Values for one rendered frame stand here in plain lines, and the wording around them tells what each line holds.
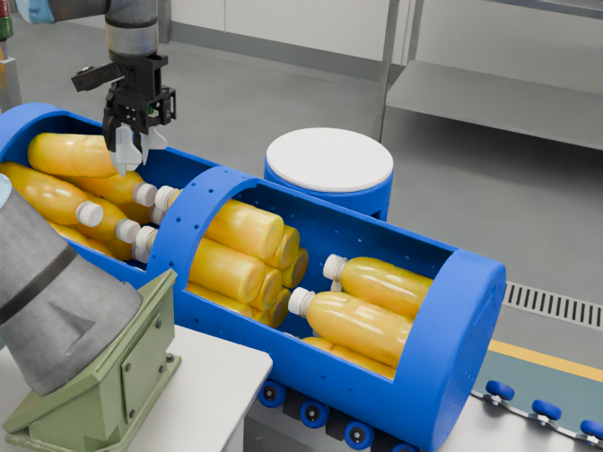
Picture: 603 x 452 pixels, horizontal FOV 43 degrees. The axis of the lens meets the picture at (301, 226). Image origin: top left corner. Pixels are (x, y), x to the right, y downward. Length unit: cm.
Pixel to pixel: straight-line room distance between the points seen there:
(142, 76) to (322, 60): 366
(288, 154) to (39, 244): 93
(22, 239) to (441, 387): 53
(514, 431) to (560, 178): 284
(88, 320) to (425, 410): 45
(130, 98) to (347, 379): 52
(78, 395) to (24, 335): 8
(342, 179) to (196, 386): 75
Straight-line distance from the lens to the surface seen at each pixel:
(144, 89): 118
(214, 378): 96
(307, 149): 170
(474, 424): 127
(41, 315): 82
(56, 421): 86
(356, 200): 159
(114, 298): 83
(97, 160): 130
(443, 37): 456
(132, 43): 115
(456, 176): 384
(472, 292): 101
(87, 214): 131
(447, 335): 99
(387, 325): 106
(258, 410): 123
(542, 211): 370
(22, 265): 81
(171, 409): 93
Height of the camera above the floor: 183
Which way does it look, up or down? 34 degrees down
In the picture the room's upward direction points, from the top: 4 degrees clockwise
